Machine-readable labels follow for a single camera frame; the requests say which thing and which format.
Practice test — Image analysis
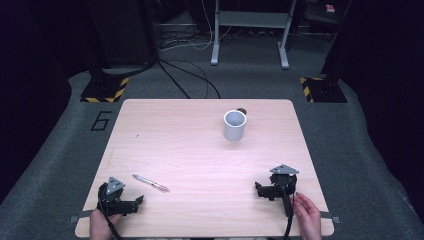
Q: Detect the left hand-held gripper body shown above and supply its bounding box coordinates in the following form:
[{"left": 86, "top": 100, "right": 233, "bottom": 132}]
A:
[{"left": 97, "top": 176, "right": 127, "bottom": 217}]

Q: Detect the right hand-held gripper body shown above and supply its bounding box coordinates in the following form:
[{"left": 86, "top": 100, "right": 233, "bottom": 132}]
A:
[{"left": 269, "top": 164, "right": 300, "bottom": 218}]

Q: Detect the silver pen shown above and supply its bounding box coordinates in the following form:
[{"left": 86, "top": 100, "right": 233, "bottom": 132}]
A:
[{"left": 132, "top": 174, "right": 170, "bottom": 194}]

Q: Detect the white cup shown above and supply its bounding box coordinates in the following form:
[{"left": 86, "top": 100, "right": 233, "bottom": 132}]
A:
[{"left": 222, "top": 109, "right": 248, "bottom": 142}]

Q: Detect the person's left hand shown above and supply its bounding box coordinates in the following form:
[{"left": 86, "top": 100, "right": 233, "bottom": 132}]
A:
[{"left": 89, "top": 208, "right": 123, "bottom": 240}]

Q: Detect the person's right hand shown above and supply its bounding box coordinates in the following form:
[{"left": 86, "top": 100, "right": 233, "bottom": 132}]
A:
[{"left": 292, "top": 191, "right": 323, "bottom": 240}]

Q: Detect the black stand base striped tape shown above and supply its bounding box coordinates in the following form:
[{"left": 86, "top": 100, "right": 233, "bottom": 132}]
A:
[
  {"left": 80, "top": 56, "right": 130, "bottom": 104},
  {"left": 299, "top": 56, "right": 348, "bottom": 104}
]

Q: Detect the black cabinet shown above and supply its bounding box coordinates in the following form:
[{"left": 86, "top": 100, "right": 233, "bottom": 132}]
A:
[{"left": 84, "top": 0, "right": 159, "bottom": 69}]

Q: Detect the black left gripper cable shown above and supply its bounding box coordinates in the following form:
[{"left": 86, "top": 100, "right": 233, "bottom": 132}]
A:
[{"left": 97, "top": 182, "right": 124, "bottom": 240}]

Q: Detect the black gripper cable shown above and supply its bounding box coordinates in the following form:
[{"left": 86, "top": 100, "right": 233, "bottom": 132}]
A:
[
  {"left": 97, "top": 182, "right": 124, "bottom": 240},
  {"left": 276, "top": 182, "right": 297, "bottom": 240}
]

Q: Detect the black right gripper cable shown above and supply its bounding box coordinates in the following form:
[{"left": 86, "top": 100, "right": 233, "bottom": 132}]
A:
[{"left": 276, "top": 182, "right": 297, "bottom": 240}]

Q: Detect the grey metal table bracket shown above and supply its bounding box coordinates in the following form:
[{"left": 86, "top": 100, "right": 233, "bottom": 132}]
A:
[
  {"left": 69, "top": 209, "right": 95, "bottom": 224},
  {"left": 319, "top": 211, "right": 342, "bottom": 224}
]

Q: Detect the black floor cable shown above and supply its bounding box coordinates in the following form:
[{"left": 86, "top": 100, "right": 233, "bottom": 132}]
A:
[{"left": 156, "top": 59, "right": 222, "bottom": 100}]

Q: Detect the white metal desk frame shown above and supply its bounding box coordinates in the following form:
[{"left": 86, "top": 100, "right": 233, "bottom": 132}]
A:
[{"left": 210, "top": 0, "right": 298, "bottom": 70}]

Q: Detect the white floor cable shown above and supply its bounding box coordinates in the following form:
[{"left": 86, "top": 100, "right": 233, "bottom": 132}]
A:
[{"left": 159, "top": 0, "right": 233, "bottom": 52}]

